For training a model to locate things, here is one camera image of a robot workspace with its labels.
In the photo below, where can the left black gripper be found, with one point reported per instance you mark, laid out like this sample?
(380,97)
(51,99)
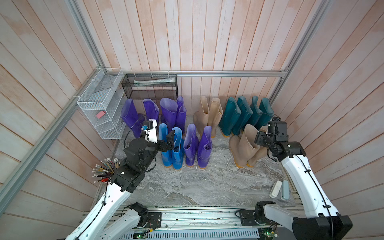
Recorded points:
(170,142)

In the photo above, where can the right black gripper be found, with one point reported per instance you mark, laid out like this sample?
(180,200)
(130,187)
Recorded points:
(259,137)

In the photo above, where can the teal boot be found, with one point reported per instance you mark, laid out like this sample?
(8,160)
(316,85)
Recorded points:
(230,117)
(255,109)
(246,113)
(264,114)

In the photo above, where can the large beige boot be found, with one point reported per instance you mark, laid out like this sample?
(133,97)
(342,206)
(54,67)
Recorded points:
(244,148)

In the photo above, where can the large purple boot front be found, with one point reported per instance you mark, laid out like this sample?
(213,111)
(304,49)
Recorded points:
(205,148)

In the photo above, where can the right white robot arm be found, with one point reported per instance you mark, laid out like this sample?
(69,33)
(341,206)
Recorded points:
(322,220)

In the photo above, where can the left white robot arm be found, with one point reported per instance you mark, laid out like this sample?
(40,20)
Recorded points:
(139,155)

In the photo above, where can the purple boot small hidden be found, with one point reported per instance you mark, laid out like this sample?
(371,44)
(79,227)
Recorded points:
(152,110)

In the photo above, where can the pink pencil cup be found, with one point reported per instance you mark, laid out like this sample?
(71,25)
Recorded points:
(106,169)

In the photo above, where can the pink eraser block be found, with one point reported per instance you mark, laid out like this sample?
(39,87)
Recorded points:
(100,114)

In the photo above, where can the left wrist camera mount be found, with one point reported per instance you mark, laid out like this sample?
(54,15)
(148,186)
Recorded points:
(148,130)

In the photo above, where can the black wire mesh basket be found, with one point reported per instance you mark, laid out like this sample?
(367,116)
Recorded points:
(150,86)

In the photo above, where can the aluminium frame rail back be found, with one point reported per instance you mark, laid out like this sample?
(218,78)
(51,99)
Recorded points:
(222,74)

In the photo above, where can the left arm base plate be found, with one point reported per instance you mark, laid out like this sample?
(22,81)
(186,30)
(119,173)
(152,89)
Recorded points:
(147,219)

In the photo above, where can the white wire mesh shelf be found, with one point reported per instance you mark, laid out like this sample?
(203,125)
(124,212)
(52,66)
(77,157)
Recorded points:
(102,93)

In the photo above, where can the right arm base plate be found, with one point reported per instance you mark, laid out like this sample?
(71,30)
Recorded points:
(254,218)

